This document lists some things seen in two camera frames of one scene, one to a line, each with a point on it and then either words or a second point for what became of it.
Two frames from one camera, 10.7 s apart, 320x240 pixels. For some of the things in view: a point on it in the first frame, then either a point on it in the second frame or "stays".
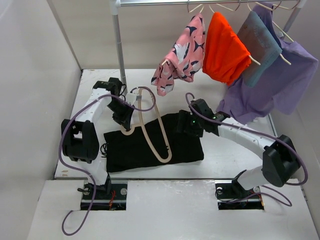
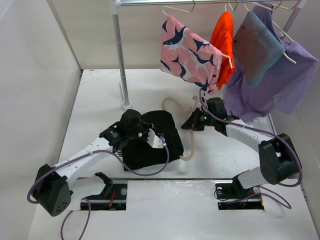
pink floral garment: [186, 58] -> [185, 55]
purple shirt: [287, 86] stays
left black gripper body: [122, 110] -> [141, 131]
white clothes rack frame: [115, 6] stays
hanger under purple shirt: [285, 8] stays
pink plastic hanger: [146, 129] -> [187, 113]
